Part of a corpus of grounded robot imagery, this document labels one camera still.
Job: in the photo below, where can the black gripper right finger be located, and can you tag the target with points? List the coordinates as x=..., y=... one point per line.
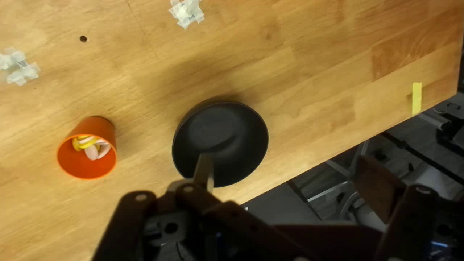
x=411, y=217

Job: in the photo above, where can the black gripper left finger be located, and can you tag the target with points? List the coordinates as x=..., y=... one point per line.
x=131, y=222

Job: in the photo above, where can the orange plastic cup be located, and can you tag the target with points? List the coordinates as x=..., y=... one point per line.
x=88, y=167

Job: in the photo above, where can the white toy piece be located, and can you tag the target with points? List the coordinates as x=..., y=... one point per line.
x=98, y=151

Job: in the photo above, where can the yellow toy pieces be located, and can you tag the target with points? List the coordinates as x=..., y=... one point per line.
x=82, y=142

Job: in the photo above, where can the black bowl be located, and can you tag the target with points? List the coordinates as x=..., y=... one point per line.
x=220, y=139

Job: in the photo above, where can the yellow tape strip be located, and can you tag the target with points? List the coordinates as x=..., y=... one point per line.
x=417, y=98

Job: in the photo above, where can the white taped clear stick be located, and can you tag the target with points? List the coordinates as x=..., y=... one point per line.
x=186, y=11
x=18, y=67

